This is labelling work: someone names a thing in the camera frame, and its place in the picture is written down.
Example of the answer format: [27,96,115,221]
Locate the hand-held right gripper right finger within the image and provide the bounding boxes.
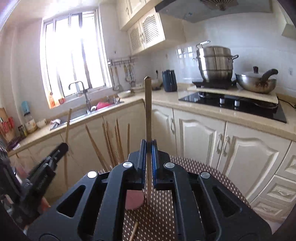
[151,139,272,241]

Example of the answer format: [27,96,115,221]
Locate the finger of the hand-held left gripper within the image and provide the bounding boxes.
[45,142,69,172]

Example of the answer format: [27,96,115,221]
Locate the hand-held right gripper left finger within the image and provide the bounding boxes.
[28,139,147,241]

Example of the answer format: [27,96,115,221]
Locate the group of wooden chopsticks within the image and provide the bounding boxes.
[85,118,131,171]

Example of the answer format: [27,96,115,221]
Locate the brown wooden chopstick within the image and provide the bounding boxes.
[144,76,153,204]
[128,221,139,241]
[63,108,73,188]

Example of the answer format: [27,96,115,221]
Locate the pink cylindrical utensil holder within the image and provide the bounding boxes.
[126,189,146,211]

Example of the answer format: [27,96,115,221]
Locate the person's left hand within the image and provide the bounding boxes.
[40,196,51,209]

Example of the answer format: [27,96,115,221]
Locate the clear plastic food jar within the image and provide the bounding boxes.
[24,112,38,133]

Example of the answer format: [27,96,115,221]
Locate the stainless steel sink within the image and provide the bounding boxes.
[50,97,124,130]

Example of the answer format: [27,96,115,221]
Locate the dark purple cloth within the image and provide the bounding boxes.
[8,137,21,149]

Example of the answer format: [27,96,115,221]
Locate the cream kitchen base cabinets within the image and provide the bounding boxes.
[0,93,296,225]

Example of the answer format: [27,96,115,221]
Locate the red kitchen tool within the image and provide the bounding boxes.
[0,117,14,137]

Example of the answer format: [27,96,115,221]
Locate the brown polka dot tablecloth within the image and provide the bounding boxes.
[97,156,252,241]

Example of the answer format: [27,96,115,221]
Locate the metal sink faucet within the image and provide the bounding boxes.
[68,81,92,114]

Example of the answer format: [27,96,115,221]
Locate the hanging metal ladle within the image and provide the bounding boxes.
[110,66,123,91]

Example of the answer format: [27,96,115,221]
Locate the black glass gas stove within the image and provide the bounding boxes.
[179,91,287,123]

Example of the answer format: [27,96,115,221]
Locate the dark blue kettle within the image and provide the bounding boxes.
[162,69,178,92]

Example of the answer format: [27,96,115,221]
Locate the hanging metal whisk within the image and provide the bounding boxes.
[128,65,137,88]

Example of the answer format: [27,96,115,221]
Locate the kitchen window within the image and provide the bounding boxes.
[39,9,114,109]

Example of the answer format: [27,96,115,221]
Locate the stainless steel steamer pot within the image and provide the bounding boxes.
[193,40,239,82]

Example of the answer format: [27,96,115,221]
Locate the pale wooden board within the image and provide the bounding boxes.
[187,85,279,105]

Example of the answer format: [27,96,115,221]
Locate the cream upper cabinet row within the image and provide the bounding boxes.
[116,0,158,30]

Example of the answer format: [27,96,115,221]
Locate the grey range hood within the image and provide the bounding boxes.
[155,0,273,24]

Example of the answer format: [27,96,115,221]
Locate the metal utensil rail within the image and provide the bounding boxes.
[107,56,139,66]

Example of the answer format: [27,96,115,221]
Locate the metal wok with black handle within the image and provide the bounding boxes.
[235,66,279,94]

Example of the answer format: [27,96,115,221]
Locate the cream lattice wall cabinet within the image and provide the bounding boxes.
[127,11,186,56]

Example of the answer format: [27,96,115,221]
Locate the black power cable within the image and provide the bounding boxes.
[277,98,296,109]

